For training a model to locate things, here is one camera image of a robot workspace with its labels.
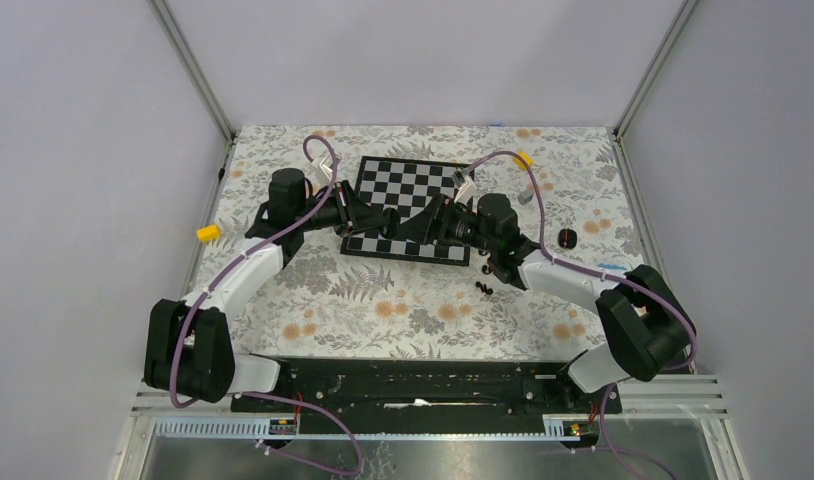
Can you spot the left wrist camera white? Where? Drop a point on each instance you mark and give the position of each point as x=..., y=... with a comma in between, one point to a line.
x=324, y=169

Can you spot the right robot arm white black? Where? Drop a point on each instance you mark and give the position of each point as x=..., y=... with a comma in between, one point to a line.
x=644, y=325

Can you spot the black white checkerboard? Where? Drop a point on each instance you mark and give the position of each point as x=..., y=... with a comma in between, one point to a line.
x=406, y=186

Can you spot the black earbud pair lower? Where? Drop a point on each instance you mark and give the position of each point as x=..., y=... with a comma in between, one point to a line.
x=484, y=288

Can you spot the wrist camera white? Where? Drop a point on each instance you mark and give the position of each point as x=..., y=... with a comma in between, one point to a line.
x=324, y=169
x=465, y=187

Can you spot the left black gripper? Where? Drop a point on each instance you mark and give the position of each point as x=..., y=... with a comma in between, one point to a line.
x=353, y=213

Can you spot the floral patterned table mat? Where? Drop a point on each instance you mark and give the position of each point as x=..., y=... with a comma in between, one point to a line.
x=411, y=296

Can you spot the yellow block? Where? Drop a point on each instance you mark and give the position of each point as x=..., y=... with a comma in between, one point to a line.
x=208, y=233
x=523, y=160

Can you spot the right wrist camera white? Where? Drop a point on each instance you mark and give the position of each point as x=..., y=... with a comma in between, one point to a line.
x=465, y=187

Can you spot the yellow block right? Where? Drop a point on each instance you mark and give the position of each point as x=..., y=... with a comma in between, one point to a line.
x=523, y=160

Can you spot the yellow block left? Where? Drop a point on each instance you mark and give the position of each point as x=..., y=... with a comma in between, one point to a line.
x=208, y=233

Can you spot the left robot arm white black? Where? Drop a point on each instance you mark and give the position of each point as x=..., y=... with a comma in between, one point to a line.
x=189, y=350

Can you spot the black earbud charging case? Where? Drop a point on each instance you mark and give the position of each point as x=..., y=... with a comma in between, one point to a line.
x=567, y=238

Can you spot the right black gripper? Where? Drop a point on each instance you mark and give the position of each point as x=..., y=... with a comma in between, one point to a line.
x=432, y=225

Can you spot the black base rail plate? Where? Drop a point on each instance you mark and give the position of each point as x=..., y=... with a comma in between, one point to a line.
x=416, y=397

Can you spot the small grey block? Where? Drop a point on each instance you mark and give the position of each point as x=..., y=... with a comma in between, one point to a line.
x=525, y=197

